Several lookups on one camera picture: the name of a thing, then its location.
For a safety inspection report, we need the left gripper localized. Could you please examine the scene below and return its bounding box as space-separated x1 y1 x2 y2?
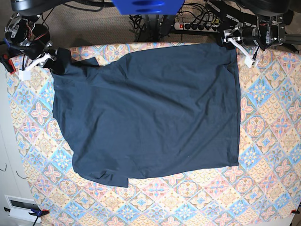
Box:
223 25 263 61

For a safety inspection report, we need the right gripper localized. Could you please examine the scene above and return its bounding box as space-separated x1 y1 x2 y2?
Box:
21 40 57 71

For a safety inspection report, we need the dark blue t-shirt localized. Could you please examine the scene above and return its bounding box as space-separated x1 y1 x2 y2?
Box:
52 43 241 187

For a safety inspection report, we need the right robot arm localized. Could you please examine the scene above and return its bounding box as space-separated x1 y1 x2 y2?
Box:
4 13 56 71

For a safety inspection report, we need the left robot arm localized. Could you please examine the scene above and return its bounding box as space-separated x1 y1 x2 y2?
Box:
222 14 285 67

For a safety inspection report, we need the black round stool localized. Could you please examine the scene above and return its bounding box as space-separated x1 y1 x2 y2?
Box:
30 24 50 46

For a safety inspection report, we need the blue orange clamp upper left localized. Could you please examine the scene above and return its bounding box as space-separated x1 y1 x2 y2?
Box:
0 54 16 74

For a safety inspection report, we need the blue orange clamp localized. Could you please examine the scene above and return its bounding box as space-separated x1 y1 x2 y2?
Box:
0 54 16 74
4 207 49 226

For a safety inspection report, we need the white power strip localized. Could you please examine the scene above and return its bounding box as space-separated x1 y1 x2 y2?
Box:
174 22 218 33

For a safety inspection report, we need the patterned colourful tablecloth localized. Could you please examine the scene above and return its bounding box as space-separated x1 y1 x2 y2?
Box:
3 50 301 226

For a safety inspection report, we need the white floor vent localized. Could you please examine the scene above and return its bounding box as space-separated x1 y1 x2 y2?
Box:
5 195 39 222

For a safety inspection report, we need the blue orange clamp lower left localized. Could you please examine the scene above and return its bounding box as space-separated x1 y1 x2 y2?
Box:
4 207 49 226

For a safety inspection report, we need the orange clamp lower right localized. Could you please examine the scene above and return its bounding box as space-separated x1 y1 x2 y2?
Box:
291 210 300 214

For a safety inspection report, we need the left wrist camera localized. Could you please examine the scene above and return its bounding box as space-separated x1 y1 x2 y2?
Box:
244 56 258 68

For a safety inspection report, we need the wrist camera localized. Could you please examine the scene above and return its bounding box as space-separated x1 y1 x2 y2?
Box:
244 56 258 68
18 70 31 81

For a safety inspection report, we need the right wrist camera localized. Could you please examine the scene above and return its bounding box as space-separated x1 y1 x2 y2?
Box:
18 70 31 81

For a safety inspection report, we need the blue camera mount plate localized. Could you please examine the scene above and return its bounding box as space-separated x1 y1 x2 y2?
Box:
112 0 184 15

